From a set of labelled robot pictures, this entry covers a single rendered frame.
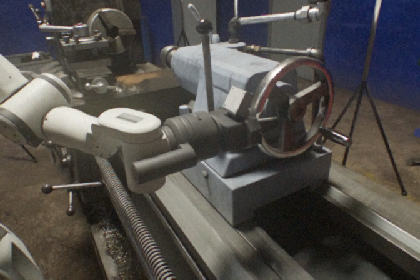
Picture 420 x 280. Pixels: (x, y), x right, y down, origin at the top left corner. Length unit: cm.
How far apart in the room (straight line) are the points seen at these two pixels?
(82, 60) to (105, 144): 85
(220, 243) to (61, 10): 173
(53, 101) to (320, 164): 63
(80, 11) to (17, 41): 337
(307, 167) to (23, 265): 72
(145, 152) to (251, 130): 18
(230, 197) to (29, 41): 495
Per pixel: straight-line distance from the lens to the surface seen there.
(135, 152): 50
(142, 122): 51
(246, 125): 56
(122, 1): 215
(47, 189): 133
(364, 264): 89
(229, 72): 74
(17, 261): 93
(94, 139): 56
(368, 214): 84
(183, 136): 51
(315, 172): 86
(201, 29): 67
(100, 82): 122
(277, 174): 76
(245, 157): 73
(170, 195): 85
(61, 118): 63
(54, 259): 205
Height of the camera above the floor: 134
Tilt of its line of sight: 24 degrees down
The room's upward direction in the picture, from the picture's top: 2 degrees counter-clockwise
